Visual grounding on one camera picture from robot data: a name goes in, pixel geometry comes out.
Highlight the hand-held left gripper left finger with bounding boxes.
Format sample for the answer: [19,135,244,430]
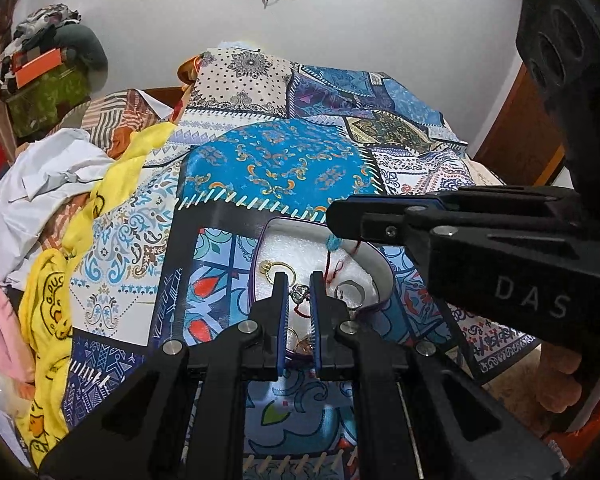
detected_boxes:
[39,271,291,480]

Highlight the pink cloth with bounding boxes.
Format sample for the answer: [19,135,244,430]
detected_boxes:
[0,272,37,387]

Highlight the thin gold bangle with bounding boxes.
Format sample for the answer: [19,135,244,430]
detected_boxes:
[285,327,314,357]

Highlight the silver ring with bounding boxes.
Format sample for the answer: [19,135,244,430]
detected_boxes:
[332,282,366,309]

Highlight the pile of folded clothes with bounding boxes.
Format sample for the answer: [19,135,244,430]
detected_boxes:
[0,4,83,61]

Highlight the red string bracelet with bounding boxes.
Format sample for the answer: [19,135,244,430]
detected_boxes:
[324,234,369,287]

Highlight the orange striped quilt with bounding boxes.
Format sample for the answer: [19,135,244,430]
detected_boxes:
[79,87,191,159]

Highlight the gold ring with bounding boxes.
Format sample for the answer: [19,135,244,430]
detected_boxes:
[257,260,297,287]

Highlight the white cloth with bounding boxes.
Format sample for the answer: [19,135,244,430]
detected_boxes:
[0,127,117,287]

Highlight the blue patchwork blanket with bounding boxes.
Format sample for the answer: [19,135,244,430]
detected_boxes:
[60,47,543,480]

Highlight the yellow printed cloth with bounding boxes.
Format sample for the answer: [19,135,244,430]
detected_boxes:
[17,122,179,469]

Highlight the purple heart-shaped tin box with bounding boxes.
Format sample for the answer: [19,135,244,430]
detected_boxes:
[252,216,397,362]

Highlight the orange box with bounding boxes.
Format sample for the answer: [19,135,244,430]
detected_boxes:
[12,47,64,89]

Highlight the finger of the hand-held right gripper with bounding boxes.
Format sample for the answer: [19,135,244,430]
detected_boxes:
[326,199,581,257]
[420,186,579,213]

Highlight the green patterned cloth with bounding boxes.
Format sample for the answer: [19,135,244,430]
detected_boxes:
[5,65,94,139]

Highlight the dark grey jacket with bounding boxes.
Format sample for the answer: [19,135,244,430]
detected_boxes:
[52,24,109,74]

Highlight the person's right hand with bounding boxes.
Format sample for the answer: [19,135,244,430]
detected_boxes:
[535,343,589,414]

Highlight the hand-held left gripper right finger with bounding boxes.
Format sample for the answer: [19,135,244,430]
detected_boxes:
[310,270,564,480]

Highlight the brown wooden door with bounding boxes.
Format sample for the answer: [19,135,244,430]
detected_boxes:
[472,62,567,188]

